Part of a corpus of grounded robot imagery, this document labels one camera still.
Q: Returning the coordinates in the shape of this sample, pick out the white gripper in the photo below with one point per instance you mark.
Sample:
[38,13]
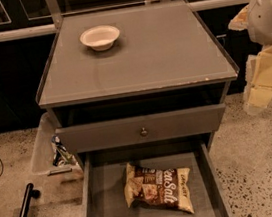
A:
[267,17]

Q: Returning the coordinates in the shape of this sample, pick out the brown chip bag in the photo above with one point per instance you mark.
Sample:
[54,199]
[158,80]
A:
[165,188]

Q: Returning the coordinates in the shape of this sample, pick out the grey wooden drawer cabinet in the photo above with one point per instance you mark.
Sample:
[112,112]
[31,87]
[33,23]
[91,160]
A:
[164,60]

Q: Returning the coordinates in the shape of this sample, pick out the round metal drawer knob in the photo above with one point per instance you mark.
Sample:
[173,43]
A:
[144,132]

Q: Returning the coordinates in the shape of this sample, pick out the grey top drawer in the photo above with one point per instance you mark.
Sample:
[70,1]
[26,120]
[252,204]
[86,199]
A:
[126,131]

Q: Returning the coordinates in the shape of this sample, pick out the grey open middle drawer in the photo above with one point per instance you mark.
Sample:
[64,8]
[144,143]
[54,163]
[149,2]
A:
[104,179]

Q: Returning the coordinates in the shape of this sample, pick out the white paper bowl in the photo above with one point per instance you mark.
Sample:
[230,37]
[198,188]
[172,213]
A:
[100,38]

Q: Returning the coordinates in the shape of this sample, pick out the snack packages in bin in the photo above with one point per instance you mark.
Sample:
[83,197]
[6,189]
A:
[61,155]

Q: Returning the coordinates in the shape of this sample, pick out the clear plastic bin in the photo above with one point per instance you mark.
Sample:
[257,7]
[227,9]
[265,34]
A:
[43,153]

